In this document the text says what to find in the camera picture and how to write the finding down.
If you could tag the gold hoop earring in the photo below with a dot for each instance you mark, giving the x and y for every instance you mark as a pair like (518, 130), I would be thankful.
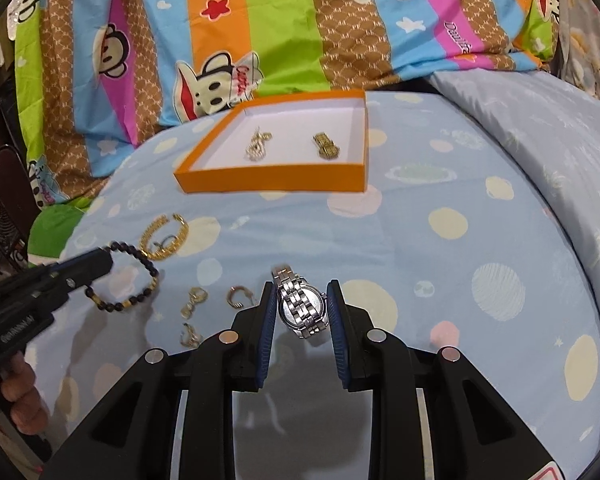
(237, 297)

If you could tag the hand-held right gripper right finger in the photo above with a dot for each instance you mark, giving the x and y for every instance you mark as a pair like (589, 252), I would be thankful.
(336, 340)

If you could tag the gold wristwatch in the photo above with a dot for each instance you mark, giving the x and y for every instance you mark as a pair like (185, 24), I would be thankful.
(327, 146)

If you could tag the person's left hand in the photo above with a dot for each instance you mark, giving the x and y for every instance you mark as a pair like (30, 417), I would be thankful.
(22, 390)

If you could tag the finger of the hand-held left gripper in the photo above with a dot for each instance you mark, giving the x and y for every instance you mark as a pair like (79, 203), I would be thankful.
(90, 266)

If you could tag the dark brown chair back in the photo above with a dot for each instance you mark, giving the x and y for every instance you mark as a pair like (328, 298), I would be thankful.
(10, 170)

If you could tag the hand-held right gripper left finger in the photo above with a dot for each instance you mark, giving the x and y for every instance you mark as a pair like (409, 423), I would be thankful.
(266, 340)

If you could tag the floral grey cloth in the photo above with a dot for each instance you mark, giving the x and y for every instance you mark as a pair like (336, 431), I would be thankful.
(587, 50)

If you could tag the orange jewelry box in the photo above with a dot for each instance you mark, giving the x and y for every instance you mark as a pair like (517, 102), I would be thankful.
(280, 140)

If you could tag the striped monkey print blanket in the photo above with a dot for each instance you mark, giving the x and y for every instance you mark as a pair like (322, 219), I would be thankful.
(280, 25)

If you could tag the blue dotted bedsheet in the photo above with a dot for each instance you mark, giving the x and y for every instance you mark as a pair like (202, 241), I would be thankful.
(430, 270)

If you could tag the silver metal wristwatch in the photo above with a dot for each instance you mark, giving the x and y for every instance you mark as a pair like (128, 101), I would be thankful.
(300, 305)

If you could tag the pale blue quilt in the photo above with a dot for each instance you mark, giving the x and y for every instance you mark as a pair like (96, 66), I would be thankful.
(545, 125)

